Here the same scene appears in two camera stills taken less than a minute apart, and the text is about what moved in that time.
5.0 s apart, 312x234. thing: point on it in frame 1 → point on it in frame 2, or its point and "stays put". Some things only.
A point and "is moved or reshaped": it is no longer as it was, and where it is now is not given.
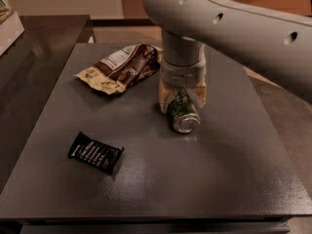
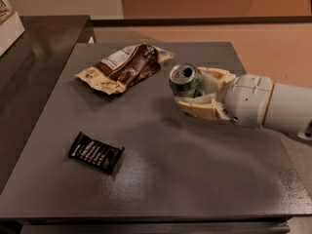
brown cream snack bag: [118, 70] stays put
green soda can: [184, 116] is moved or reshaped
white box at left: [10, 30] stays put
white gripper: [182, 72] → [249, 98]
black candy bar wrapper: [97, 154] stays put
